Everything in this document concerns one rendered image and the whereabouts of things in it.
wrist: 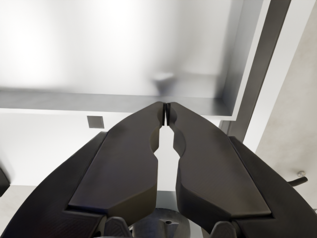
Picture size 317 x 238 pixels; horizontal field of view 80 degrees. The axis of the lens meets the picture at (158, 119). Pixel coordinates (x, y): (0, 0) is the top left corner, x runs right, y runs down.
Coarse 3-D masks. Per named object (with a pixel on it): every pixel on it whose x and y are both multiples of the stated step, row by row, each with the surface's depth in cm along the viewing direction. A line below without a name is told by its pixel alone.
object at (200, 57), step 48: (0, 0) 14; (48, 0) 14; (96, 0) 14; (144, 0) 14; (192, 0) 14; (240, 0) 14; (0, 48) 16; (48, 48) 16; (96, 48) 16; (144, 48) 16; (192, 48) 16; (240, 48) 14; (0, 96) 17; (48, 96) 17; (96, 96) 18; (144, 96) 18; (192, 96) 18; (240, 96) 14
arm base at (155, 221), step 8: (160, 208) 43; (152, 216) 42; (160, 216) 42; (168, 216) 42; (176, 216) 43; (136, 224) 42; (144, 224) 41; (152, 224) 41; (160, 224) 41; (168, 224) 42; (176, 224) 42; (184, 224) 43; (136, 232) 41; (144, 232) 40; (152, 232) 40; (160, 232) 40; (168, 232) 41; (176, 232) 41; (184, 232) 42
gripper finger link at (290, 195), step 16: (240, 144) 8; (256, 160) 8; (256, 176) 7; (272, 176) 7; (272, 192) 6; (288, 192) 6; (272, 208) 6; (288, 208) 6; (304, 208) 6; (240, 224) 5; (256, 224) 6; (272, 224) 6; (288, 224) 6; (304, 224) 6
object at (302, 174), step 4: (300, 172) 146; (304, 172) 146; (300, 176) 148; (304, 176) 143; (292, 180) 141; (296, 180) 139; (300, 180) 140; (304, 180) 140; (292, 184) 137; (296, 184) 138
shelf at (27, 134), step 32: (288, 32) 15; (288, 64) 16; (0, 128) 21; (32, 128) 21; (64, 128) 21; (96, 128) 21; (160, 128) 20; (256, 128) 20; (0, 160) 24; (32, 160) 24; (64, 160) 23; (160, 160) 23
